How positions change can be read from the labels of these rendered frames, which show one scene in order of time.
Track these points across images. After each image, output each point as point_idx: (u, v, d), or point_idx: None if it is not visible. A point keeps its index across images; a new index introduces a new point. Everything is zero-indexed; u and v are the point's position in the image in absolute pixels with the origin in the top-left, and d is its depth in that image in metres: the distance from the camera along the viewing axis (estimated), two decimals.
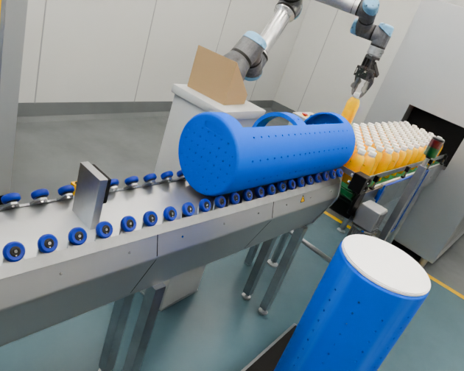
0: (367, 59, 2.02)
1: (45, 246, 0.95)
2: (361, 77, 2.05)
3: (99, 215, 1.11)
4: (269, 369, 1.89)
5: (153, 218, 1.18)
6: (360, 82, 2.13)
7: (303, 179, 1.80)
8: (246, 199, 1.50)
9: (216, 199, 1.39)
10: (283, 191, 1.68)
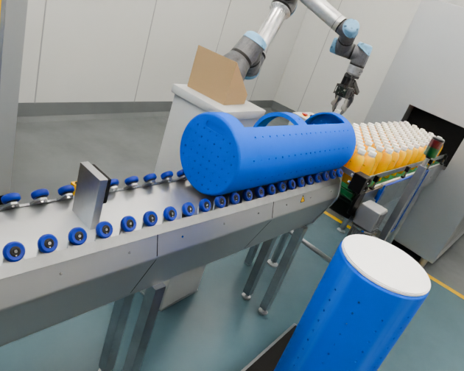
0: (347, 77, 2.04)
1: (45, 246, 0.95)
2: (341, 96, 2.07)
3: (99, 215, 1.11)
4: (269, 369, 1.89)
5: (153, 218, 1.18)
6: (340, 100, 2.15)
7: (303, 179, 1.81)
8: (245, 197, 1.50)
9: (216, 197, 1.39)
10: (282, 191, 1.68)
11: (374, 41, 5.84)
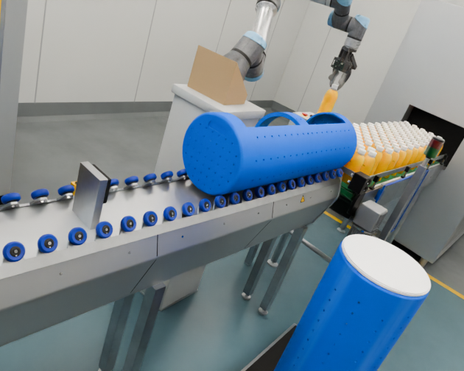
0: (344, 51, 2.03)
1: (45, 246, 0.95)
2: (339, 69, 2.06)
3: (99, 215, 1.11)
4: (269, 369, 1.89)
5: (153, 218, 1.18)
6: (338, 74, 2.14)
7: (304, 181, 1.81)
8: (244, 194, 1.50)
9: (218, 196, 1.40)
10: (280, 190, 1.67)
11: (374, 41, 5.84)
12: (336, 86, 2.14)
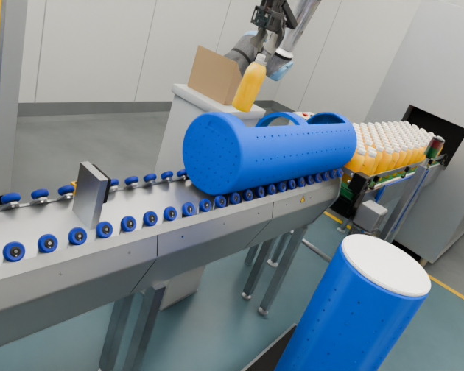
0: None
1: (45, 246, 0.95)
2: (262, 26, 1.24)
3: (99, 215, 1.11)
4: (269, 369, 1.89)
5: (153, 218, 1.18)
6: (266, 37, 1.32)
7: (304, 181, 1.81)
8: (244, 194, 1.50)
9: (218, 196, 1.40)
10: (280, 190, 1.67)
11: (374, 41, 5.84)
12: (262, 57, 1.32)
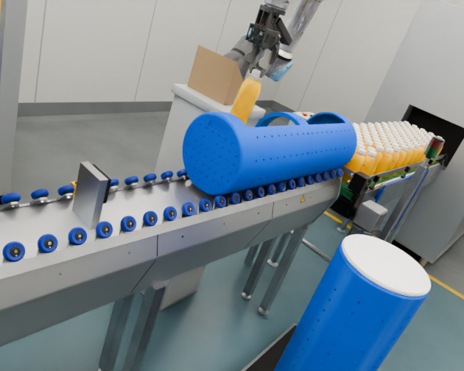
0: (264, 12, 1.23)
1: (45, 246, 0.95)
2: (257, 43, 1.26)
3: (99, 215, 1.11)
4: (269, 369, 1.89)
5: (153, 218, 1.18)
6: (261, 53, 1.35)
7: (304, 181, 1.81)
8: (244, 194, 1.50)
9: (218, 196, 1.40)
10: (280, 190, 1.67)
11: (374, 41, 5.84)
12: (257, 73, 1.34)
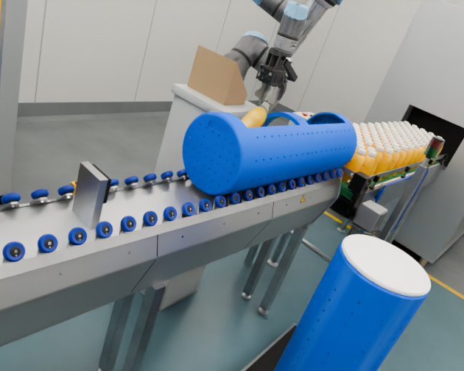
0: (272, 55, 1.37)
1: (45, 246, 0.95)
2: (266, 82, 1.40)
3: (99, 215, 1.11)
4: (269, 369, 1.89)
5: (153, 218, 1.18)
6: (269, 89, 1.48)
7: (304, 181, 1.81)
8: (244, 194, 1.50)
9: (218, 196, 1.40)
10: (280, 190, 1.67)
11: (374, 41, 5.84)
12: (268, 104, 1.48)
